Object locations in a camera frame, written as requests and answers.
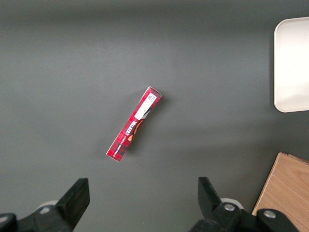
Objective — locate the beige plastic tray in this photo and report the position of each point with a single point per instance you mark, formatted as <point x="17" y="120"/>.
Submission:
<point x="292" y="65"/>

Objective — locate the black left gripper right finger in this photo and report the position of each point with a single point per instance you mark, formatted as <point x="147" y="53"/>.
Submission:
<point x="212" y="212"/>

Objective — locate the red tartan cookie box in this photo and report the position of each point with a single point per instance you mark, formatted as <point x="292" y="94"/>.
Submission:
<point x="135" y="123"/>

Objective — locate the wooden drawer cabinet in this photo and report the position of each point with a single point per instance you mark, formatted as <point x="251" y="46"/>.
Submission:
<point x="285" y="188"/>

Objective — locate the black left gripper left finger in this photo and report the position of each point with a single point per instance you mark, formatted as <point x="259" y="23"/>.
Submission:
<point x="67" y="207"/>

